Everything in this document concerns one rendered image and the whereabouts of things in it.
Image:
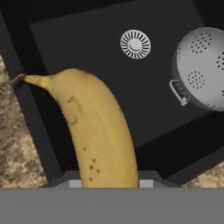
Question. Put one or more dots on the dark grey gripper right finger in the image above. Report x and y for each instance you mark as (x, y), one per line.
(150, 180)

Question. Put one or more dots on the grey metal colander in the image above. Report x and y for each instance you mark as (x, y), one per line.
(201, 68)

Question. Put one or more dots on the yellow banana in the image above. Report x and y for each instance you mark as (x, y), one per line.
(99, 131)

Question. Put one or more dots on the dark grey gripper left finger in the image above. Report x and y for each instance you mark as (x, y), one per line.
(71, 180)

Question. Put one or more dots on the white round sink drain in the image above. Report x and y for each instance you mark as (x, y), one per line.
(135, 44)

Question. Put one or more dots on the black sink basin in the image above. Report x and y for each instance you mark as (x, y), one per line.
(122, 87)

